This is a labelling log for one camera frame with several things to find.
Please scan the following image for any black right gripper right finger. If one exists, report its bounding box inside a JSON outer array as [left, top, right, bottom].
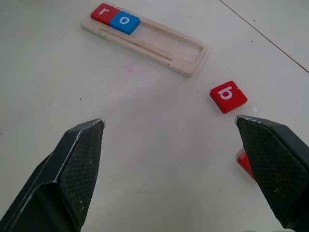
[[235, 115, 309, 232]]

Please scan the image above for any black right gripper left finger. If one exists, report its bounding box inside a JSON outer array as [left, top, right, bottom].
[[0, 117, 106, 232]]

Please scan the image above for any red letter o block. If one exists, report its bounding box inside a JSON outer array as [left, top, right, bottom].
[[235, 147, 256, 181]]

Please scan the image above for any red letter b block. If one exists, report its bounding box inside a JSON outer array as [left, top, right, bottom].
[[209, 80, 249, 114]]

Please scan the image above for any light wooden letter tray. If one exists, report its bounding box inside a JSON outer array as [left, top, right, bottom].
[[80, 7, 209, 78]]

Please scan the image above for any blue letter o block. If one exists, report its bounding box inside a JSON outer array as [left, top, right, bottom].
[[109, 11, 141, 36]]

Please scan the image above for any red letter r block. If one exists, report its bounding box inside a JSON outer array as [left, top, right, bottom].
[[90, 2, 120, 25]]

